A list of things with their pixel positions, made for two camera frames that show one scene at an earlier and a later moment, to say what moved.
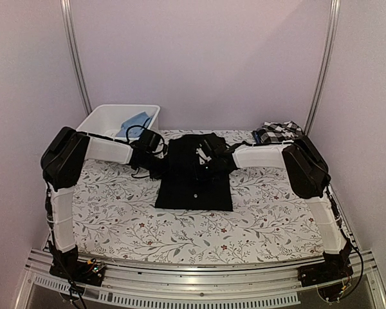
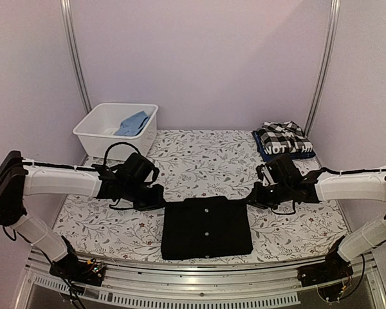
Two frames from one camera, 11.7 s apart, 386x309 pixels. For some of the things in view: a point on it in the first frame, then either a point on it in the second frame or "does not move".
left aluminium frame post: (68, 27) does not move
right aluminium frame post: (326, 61) does not move
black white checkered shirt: (279, 132) does not move
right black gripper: (203, 179) → (256, 197)
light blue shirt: (139, 120) does not move
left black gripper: (159, 176) → (157, 201)
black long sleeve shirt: (188, 185) → (205, 227)
